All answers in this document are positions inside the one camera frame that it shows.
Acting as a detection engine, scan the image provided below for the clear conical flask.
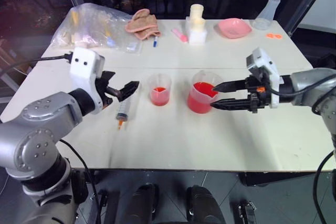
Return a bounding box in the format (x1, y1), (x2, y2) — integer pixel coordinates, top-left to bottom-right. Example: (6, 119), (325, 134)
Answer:
(252, 0), (281, 31)

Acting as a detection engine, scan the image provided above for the tall cream cylinder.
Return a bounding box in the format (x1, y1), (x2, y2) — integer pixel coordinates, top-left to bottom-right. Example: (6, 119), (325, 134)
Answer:
(190, 4), (205, 20)

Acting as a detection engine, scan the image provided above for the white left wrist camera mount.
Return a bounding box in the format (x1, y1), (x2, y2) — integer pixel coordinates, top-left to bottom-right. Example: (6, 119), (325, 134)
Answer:
(69, 47), (106, 115)

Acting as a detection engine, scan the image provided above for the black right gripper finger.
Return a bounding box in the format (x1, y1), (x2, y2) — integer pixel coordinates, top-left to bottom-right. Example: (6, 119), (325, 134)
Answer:
(212, 79), (248, 94)
(209, 98), (251, 112)

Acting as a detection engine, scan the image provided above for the large beaker red liquid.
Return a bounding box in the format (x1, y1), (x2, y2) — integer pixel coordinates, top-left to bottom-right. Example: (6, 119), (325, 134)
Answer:
(187, 70), (224, 114)

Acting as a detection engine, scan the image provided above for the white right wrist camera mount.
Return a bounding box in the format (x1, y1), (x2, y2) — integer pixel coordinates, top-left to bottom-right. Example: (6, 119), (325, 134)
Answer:
(246, 47), (281, 109)

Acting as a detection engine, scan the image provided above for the black table frame bar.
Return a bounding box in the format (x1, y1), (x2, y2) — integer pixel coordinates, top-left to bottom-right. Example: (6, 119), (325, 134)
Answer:
(238, 171), (330, 187)

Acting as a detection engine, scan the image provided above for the pink crumpled towel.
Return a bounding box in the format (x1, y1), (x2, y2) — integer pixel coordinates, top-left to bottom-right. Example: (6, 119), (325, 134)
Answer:
(125, 8), (161, 40)

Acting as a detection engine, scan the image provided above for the yellow handled blue brush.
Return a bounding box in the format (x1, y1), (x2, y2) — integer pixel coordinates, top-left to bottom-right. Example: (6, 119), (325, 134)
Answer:
(104, 23), (115, 48)

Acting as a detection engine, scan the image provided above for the pink square bowl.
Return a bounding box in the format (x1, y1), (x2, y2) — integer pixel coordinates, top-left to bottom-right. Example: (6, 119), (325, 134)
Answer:
(217, 18), (251, 39)

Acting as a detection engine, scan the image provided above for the clear syringe with orange tip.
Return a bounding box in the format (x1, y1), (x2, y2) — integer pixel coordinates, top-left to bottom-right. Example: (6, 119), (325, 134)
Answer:
(115, 94), (139, 131)

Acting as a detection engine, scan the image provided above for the small beaker red liquid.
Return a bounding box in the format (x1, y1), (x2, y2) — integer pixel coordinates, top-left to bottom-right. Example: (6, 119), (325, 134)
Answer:
(147, 73), (172, 106)

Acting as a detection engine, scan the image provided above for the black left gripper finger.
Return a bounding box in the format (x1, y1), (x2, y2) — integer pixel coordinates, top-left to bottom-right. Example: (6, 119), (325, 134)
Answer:
(106, 80), (140, 102)
(102, 71), (116, 87)

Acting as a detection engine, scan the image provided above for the black table leg clamp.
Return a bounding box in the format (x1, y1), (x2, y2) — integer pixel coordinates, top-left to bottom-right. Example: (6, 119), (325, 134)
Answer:
(237, 199), (257, 224)
(90, 191), (109, 224)

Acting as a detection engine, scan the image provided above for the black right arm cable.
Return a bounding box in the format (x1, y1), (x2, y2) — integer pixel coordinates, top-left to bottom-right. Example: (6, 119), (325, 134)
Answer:
(262, 73), (336, 224)

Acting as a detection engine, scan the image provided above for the small clear packet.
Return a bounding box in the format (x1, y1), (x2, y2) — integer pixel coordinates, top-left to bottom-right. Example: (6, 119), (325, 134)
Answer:
(125, 41), (144, 56)

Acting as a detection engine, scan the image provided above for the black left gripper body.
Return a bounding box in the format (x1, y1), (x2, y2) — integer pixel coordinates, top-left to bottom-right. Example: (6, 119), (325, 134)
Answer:
(94, 73), (114, 108)

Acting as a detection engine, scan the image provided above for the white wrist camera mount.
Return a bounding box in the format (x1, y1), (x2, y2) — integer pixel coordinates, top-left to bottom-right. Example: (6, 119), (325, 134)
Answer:
(69, 47), (106, 115)
(246, 47), (281, 109)

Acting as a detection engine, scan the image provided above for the pink marker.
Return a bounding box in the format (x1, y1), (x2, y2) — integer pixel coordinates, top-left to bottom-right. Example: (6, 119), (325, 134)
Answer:
(172, 28), (189, 43)

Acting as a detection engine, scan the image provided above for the dark rounded shape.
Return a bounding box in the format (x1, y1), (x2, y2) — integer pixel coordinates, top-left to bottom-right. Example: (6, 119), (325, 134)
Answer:
(186, 185), (224, 224)
(125, 183), (160, 224)

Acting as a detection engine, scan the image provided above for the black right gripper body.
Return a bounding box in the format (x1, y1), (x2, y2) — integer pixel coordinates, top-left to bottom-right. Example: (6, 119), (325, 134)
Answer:
(245, 72), (271, 114)

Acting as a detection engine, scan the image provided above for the clear plastic bag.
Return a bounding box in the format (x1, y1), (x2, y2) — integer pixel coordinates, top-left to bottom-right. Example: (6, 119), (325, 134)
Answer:
(51, 3), (144, 55)

